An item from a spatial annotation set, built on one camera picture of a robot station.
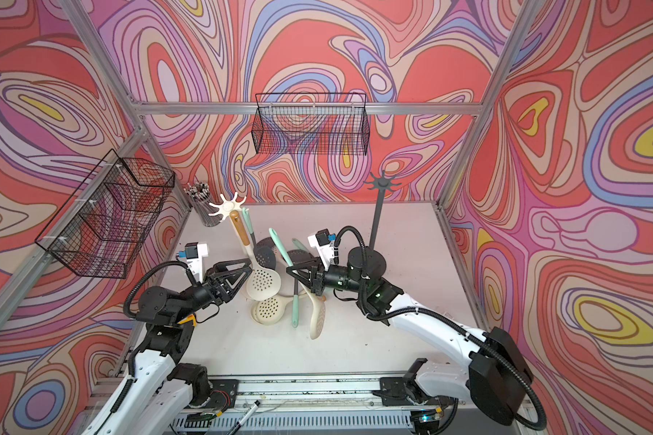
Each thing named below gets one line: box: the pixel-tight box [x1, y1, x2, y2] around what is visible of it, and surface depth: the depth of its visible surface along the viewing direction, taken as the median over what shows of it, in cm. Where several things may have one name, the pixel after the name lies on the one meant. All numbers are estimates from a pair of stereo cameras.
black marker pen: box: [228, 399, 261, 435], surface depth 71 cm
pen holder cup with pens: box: [183, 181, 224, 227], surface depth 104 cm
